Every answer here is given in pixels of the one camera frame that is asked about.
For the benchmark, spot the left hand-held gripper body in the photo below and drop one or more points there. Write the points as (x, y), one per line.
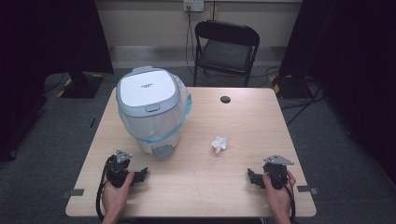
(117, 169)

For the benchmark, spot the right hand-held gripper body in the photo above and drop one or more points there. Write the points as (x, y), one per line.
(275, 171)

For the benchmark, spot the person's right hand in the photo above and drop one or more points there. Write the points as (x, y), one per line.
(278, 197)

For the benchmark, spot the person's left hand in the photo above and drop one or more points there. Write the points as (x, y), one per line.
(115, 194)

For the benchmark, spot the grey tape strip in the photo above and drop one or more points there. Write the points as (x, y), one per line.
(307, 189)
(73, 193)

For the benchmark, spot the crumpled white paper ball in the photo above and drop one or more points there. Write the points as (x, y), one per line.
(219, 144)

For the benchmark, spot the white pedal trash can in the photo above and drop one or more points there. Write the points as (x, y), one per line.
(146, 90)

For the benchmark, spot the black stand base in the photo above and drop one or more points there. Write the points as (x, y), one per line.
(291, 87)
(81, 85)

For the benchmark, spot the black folding chair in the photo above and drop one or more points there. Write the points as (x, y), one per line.
(225, 54)

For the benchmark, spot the dark curtain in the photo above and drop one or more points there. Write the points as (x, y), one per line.
(37, 62)
(351, 68)

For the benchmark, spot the white wall outlet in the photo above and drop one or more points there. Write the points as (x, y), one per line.
(193, 5)

